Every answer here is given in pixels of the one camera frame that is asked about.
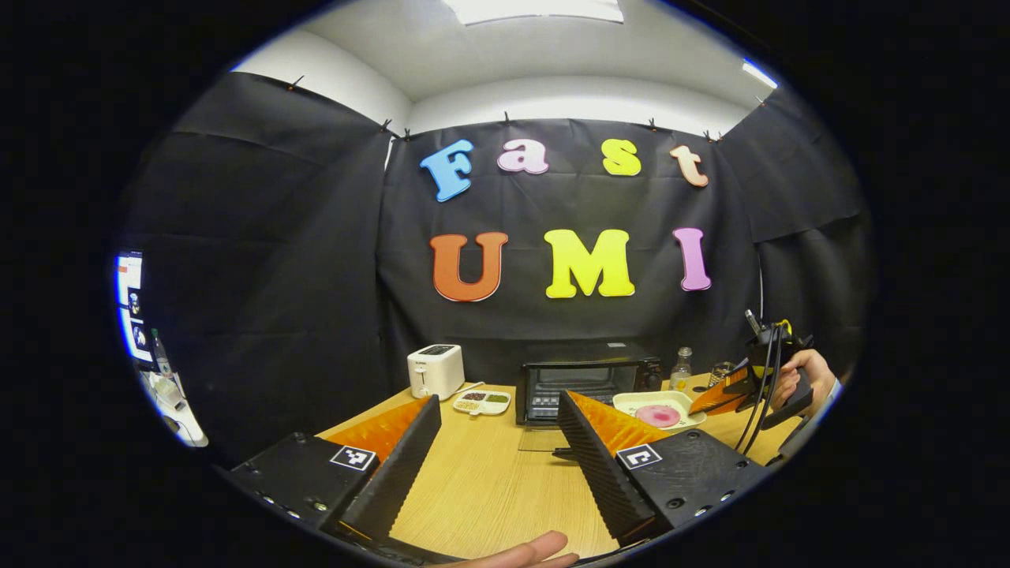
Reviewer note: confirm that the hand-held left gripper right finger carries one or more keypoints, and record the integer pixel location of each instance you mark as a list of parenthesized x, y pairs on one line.
[(604, 481)]

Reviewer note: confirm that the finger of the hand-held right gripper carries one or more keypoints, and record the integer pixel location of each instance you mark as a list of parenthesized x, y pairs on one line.
[(722, 394)]

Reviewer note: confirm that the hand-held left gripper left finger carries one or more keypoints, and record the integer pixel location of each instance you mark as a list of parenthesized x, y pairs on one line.
[(402, 473)]

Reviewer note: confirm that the pink round cake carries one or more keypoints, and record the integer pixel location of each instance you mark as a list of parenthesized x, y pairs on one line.
[(657, 416)]

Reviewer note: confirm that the white rectangular food tray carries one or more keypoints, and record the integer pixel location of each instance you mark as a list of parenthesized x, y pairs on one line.
[(631, 402)]

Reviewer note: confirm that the black electric oven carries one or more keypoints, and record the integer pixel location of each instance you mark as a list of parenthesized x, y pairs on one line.
[(588, 367)]

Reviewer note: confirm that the small ribbed glass jar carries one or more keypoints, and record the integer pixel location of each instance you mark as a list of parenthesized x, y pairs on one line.
[(720, 375)]

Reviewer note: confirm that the small glass bottle yellow label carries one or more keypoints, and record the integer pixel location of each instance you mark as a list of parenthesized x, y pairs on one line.
[(681, 375)]

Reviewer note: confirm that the white toaster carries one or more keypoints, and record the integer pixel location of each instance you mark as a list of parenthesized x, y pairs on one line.
[(435, 375)]

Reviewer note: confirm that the white divided snack dish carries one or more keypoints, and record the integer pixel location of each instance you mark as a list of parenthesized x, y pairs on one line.
[(481, 404)]

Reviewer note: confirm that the white side desk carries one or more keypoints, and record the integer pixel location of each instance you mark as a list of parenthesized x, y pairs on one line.
[(177, 418)]

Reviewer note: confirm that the black backdrop cloth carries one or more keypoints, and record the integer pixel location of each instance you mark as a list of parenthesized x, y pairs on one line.
[(276, 276)]

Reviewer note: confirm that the clear plastic bottle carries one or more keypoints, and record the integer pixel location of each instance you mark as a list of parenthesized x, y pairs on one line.
[(162, 363)]

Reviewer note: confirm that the small ceiling light panel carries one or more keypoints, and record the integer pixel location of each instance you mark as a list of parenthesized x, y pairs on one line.
[(757, 72)]

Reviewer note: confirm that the computer monitor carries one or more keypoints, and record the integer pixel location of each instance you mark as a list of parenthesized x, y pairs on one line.
[(129, 272)]

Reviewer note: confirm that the large ceiling light panel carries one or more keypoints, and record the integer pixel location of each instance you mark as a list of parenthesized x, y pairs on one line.
[(536, 9)]

